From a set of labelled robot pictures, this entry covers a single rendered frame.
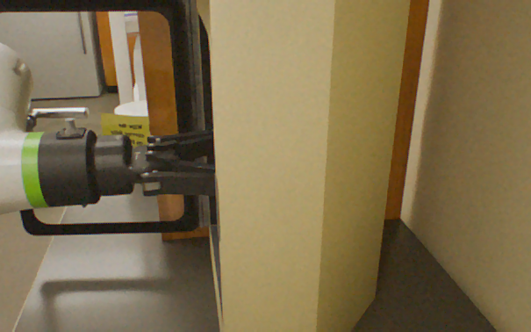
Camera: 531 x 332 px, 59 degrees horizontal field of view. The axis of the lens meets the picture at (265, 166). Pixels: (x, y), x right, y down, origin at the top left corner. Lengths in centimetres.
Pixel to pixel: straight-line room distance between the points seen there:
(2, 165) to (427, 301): 63
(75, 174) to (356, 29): 34
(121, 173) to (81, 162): 5
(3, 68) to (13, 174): 15
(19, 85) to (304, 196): 39
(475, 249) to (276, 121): 51
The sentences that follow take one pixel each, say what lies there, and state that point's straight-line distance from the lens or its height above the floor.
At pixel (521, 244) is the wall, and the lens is 77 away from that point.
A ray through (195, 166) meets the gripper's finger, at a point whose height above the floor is 121.
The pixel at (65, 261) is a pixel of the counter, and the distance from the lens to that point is 93.
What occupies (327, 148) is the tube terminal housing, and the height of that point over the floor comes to 126.
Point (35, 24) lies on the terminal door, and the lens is 78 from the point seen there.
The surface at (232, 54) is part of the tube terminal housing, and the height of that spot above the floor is 136.
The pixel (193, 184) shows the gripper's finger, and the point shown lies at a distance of 54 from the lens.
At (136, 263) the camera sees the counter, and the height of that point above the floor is 94.
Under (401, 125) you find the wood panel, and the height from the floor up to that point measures 115.
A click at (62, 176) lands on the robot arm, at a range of 58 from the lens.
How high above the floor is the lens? 144
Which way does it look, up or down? 24 degrees down
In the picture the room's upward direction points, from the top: straight up
